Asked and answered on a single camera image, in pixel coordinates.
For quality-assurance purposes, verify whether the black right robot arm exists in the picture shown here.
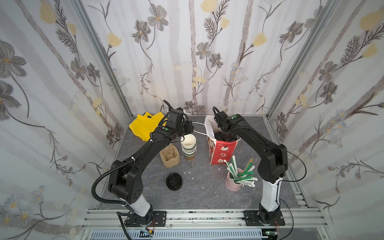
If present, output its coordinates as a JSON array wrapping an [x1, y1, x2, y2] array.
[[213, 107, 288, 226]]

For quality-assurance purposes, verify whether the red white paper gift bag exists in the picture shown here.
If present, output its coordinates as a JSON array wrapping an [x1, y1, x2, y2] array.
[[197, 115, 240, 165]]

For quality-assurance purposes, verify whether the stack of black cup lids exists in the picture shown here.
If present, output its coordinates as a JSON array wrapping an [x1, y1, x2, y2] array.
[[166, 173, 183, 191]]

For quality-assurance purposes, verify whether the pink cup with utensils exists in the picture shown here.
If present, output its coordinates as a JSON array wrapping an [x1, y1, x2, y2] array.
[[224, 156, 258, 192]]

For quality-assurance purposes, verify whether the stack of pulp cup carriers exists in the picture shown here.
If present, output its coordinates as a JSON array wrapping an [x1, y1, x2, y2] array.
[[160, 144, 180, 168]]

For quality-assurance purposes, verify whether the stack of paper cups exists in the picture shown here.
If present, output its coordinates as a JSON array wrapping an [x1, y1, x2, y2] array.
[[181, 134, 197, 161]]

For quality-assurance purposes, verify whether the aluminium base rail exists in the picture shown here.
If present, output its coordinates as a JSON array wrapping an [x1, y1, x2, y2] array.
[[80, 208, 328, 240]]

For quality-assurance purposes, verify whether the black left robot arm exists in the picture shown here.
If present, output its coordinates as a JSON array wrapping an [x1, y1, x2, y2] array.
[[91, 100, 194, 240]]

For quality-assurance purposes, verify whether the yellow napkin stack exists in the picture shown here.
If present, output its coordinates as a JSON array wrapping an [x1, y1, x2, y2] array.
[[129, 112, 164, 142]]

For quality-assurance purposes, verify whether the black plastic cup lid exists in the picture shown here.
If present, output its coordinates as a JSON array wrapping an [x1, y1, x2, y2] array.
[[215, 132, 233, 142]]

